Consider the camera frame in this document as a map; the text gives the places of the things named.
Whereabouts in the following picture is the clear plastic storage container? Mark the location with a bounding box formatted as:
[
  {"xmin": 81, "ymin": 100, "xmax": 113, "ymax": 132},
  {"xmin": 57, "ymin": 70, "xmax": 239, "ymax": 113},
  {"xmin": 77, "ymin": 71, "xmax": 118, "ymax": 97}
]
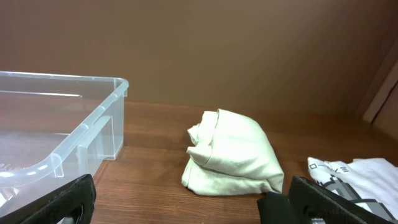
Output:
[{"xmin": 1, "ymin": 72, "xmax": 129, "ymax": 215}]

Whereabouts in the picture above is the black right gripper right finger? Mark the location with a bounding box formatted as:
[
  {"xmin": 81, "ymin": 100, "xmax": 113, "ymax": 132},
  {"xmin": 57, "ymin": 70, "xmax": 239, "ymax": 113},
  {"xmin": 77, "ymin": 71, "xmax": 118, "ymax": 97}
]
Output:
[{"xmin": 257, "ymin": 176, "xmax": 397, "ymax": 224}]

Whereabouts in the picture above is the cream cloth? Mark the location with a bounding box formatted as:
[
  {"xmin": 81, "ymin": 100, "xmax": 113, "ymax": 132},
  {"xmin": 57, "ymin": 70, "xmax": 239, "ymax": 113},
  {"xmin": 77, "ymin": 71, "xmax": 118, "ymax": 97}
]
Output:
[{"xmin": 181, "ymin": 109, "xmax": 284, "ymax": 196}]

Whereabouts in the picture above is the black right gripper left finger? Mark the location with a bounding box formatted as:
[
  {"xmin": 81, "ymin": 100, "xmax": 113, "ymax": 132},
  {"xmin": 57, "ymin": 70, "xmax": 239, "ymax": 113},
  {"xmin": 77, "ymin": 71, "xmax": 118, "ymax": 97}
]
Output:
[{"xmin": 1, "ymin": 174, "xmax": 96, "ymax": 224}]

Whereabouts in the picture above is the white printed t-shirt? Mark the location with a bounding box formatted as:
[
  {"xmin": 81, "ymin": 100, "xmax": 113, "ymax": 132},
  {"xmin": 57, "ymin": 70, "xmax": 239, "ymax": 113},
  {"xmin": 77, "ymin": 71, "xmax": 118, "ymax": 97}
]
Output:
[{"xmin": 307, "ymin": 157, "xmax": 397, "ymax": 223}]

